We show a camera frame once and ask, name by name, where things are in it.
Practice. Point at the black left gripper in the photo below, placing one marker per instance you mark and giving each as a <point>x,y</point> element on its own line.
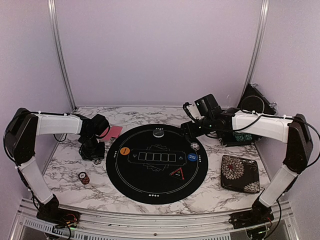
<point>99,154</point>

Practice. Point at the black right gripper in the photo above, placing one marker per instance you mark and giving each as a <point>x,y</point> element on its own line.
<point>188,129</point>

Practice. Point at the grey chip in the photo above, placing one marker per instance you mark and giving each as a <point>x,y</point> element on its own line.
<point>195,146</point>

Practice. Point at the orange big blind button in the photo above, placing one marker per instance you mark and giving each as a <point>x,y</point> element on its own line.
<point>124,151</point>

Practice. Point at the blue small blind button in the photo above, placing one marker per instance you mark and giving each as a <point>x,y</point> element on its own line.
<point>192,157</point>

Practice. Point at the black dealer button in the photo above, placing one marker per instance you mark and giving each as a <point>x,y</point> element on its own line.
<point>158,133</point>

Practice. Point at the red triangle all-in marker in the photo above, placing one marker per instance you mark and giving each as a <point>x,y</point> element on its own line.
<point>178,174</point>

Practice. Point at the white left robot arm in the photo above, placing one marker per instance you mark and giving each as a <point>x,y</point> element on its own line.
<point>20,142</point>

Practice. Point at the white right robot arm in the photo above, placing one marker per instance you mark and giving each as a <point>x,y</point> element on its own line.
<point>291,132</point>

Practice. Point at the red playing card deck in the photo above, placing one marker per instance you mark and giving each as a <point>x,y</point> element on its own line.
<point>113,132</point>

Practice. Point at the red poker chip stack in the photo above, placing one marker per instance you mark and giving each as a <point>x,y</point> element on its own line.
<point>84,178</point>

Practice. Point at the black poker chip case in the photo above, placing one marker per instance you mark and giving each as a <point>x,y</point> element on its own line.
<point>253,104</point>

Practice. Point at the floral patterned pouch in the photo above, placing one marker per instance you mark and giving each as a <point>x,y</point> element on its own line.
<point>239,174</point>

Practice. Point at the round black poker mat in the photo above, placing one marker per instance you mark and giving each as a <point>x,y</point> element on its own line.
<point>144,174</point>

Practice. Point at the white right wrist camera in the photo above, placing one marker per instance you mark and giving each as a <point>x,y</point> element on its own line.
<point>191,111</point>

